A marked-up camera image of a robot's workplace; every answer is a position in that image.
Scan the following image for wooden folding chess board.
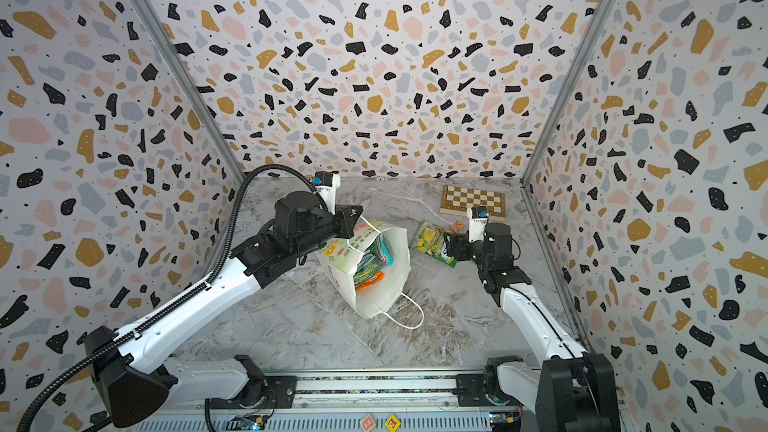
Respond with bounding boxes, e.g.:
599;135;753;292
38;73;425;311
440;185;507;222

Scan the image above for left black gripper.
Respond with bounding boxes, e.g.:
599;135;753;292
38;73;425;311
295;203;364;260

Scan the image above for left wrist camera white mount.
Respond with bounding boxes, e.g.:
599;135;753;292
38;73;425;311
312;171;341;213

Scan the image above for small orange plastic clip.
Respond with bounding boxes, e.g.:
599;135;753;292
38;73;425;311
450;221;466;233

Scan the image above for white paper gift bag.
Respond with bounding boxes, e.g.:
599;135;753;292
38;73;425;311
317;218;411;319

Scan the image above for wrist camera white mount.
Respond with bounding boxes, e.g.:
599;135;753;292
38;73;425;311
312;171;341;213
467;205;489;243

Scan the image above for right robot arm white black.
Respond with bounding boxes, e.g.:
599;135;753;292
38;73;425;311
445;219;621;431

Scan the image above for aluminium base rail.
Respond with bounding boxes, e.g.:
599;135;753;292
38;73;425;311
116;365;631;432

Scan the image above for black corrugated cable conduit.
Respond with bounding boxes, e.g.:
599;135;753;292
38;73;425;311
14;164;319;432

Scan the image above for green apple tea candy packet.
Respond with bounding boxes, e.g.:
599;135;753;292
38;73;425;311
353;253;381;285

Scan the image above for yellow number block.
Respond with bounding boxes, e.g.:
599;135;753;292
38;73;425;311
384;414;402;432

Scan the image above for green lemon candy packet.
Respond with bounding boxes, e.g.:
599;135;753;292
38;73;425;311
410;221;457;268

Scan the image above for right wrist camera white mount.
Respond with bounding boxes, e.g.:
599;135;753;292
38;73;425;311
467;205;489;243

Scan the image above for orange snack packet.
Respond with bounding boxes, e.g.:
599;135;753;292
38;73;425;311
355;271;385;291

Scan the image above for teal mint candy packet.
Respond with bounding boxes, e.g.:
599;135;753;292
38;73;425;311
373;234;394;266

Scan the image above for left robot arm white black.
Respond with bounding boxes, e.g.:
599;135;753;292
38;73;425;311
85;191;363;428

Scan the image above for pink letter block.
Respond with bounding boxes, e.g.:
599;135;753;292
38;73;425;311
359;414;377;432

